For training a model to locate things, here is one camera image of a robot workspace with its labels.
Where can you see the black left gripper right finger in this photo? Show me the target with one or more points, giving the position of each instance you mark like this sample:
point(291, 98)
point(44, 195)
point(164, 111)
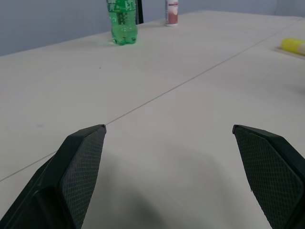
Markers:
point(269, 171)

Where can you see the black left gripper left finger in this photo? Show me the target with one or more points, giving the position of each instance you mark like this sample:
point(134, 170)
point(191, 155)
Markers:
point(71, 171)

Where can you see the green plastic soda bottle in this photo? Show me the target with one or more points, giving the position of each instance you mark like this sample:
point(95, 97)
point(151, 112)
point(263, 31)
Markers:
point(123, 23)

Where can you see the black chair back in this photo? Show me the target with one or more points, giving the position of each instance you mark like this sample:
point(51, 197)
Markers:
point(139, 12)

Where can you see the white and pink bottle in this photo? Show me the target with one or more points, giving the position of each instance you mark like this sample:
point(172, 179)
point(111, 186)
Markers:
point(172, 14)

